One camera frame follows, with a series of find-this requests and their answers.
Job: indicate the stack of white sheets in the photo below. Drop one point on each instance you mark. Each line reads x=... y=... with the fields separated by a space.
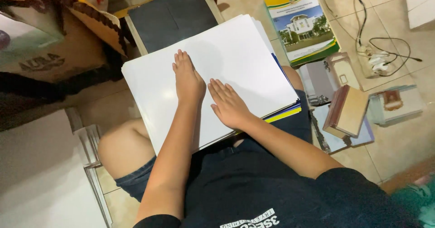
x=234 y=54

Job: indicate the pale blue photo print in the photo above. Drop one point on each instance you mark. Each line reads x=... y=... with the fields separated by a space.
x=362 y=136

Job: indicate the book with building photo cover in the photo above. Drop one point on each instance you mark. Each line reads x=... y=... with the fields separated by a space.
x=302 y=27

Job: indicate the person's right leg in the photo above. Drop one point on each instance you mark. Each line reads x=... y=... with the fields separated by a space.
x=294 y=78

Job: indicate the blue and yellow cover sheets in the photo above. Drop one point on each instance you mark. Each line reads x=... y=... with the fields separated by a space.
x=289 y=111

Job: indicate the photo print of brown chair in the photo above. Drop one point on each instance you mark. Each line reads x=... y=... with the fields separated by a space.
x=396 y=102

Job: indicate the person's right hand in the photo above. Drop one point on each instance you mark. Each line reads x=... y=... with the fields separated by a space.
x=231 y=108

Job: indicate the person's leg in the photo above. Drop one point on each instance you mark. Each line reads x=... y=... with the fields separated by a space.
x=294 y=78
x=124 y=149

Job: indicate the person's black shirt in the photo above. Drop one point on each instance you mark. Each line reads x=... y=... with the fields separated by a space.
x=258 y=190

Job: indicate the photo print of cabinet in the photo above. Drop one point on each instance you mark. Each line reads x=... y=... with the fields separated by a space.
x=323 y=78

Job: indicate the large white panel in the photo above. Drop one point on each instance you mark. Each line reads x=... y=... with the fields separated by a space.
x=40 y=180

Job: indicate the white foam board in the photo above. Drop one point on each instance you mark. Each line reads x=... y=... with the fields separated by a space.
x=421 y=7

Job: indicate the person's left hand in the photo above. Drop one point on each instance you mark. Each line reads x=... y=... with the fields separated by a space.
x=189 y=85

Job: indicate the brown cardboard box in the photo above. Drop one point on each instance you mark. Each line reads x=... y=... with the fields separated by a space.
x=54 y=41

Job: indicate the person's left leg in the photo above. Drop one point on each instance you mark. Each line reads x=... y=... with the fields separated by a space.
x=124 y=149

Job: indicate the person's dark denim shorts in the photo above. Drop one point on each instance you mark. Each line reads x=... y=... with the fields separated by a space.
x=136 y=182

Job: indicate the clear acrylic strip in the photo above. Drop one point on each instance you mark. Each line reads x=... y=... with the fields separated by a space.
x=86 y=139

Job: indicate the green cloth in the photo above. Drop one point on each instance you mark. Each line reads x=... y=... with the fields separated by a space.
x=416 y=200

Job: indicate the black board with pale frame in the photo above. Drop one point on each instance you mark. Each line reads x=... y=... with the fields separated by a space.
x=171 y=19

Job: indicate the beige hardcover book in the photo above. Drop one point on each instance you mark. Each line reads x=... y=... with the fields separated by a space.
x=348 y=112

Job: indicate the white power strip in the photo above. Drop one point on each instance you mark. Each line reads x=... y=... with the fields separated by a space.
x=367 y=64

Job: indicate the white plug adapter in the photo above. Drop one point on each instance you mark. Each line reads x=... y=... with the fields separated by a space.
x=379 y=63

